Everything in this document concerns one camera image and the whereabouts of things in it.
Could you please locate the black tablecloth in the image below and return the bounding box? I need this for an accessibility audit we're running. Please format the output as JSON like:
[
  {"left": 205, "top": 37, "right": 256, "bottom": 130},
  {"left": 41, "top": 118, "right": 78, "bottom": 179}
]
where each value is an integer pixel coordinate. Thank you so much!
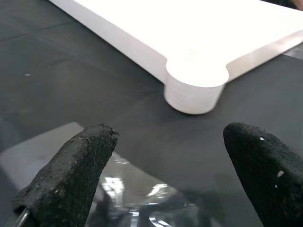
[{"left": 0, "top": 0, "right": 303, "bottom": 227}]

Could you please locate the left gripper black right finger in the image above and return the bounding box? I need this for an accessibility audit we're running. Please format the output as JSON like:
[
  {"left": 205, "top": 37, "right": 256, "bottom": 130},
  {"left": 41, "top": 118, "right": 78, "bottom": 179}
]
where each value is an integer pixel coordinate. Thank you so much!
[{"left": 223, "top": 121, "right": 303, "bottom": 227}]

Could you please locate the clear plastic bag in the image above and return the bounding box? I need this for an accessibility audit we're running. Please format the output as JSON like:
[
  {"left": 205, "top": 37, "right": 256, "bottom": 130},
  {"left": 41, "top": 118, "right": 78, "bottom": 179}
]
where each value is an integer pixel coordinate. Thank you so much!
[{"left": 0, "top": 121, "right": 215, "bottom": 227}]

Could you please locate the white plastic children table top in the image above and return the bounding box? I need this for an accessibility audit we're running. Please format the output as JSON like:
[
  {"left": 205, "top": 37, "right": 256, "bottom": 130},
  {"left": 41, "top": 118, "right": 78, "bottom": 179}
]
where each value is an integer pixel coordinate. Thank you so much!
[{"left": 48, "top": 0, "right": 303, "bottom": 115}]

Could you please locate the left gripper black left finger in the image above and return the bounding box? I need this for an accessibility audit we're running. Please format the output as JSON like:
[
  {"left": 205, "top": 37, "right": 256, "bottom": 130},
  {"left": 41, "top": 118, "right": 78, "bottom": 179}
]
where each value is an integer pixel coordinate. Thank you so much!
[{"left": 11, "top": 122, "right": 120, "bottom": 227}]

